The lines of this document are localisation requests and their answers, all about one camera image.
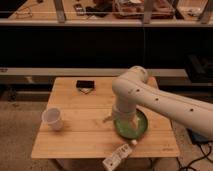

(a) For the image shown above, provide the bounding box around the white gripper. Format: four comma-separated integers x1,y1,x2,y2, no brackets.
103,105,138,130

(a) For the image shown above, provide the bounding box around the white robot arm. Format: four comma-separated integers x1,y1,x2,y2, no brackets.
110,66,213,140

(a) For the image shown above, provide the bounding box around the green bowl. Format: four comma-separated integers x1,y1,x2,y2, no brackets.
114,109,148,139

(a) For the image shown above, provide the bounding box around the wooden table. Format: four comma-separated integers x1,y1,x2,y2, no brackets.
31,77,180,159

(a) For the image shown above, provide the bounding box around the white tube bottle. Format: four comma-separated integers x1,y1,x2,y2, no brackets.
102,140,138,171

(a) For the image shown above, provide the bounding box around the black rectangular device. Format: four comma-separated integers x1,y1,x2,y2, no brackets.
76,80,95,88

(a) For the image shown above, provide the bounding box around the white plastic cup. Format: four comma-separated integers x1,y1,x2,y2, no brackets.
42,108,63,131

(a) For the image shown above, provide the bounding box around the black object on shelf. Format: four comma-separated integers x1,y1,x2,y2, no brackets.
86,3,112,17

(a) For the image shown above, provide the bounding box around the small grey device on shelf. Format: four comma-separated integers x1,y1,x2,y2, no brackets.
73,3,85,16

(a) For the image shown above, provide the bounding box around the black floor cable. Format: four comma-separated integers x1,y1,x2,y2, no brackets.
175,142,213,171

